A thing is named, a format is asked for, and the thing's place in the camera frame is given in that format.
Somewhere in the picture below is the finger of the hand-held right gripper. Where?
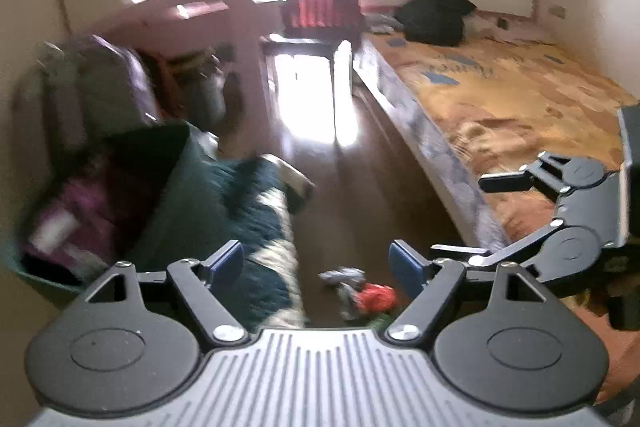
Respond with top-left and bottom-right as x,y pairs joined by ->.
479,152 -> 576,198
431,223 -> 569,267

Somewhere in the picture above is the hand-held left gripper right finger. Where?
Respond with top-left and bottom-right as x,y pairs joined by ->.
385,239 -> 556,343

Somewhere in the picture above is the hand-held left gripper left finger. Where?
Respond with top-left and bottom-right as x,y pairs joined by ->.
85,241 -> 249,349

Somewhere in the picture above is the red plastic bag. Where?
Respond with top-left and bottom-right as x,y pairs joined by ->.
357,283 -> 398,313

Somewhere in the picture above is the dark green trash bin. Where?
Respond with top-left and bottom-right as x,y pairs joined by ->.
0,122 -> 221,308

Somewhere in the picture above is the purple chip bag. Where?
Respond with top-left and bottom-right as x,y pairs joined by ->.
30,157 -> 166,278

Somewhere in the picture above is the patchwork quilt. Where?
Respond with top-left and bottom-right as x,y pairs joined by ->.
200,154 -> 316,333

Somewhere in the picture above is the floral bed mattress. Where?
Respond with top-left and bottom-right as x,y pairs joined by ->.
355,24 -> 640,408

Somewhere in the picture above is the small bin under desk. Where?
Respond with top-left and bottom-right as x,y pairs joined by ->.
190,52 -> 236,128

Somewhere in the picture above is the black cloth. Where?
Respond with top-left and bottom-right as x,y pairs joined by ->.
397,0 -> 476,48

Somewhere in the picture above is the grey backpack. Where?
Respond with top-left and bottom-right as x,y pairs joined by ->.
15,34 -> 161,168

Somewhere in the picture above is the wooden chair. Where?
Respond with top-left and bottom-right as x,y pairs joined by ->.
260,0 -> 361,108

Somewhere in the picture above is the pink desk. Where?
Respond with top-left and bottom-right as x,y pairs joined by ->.
85,0 -> 286,118

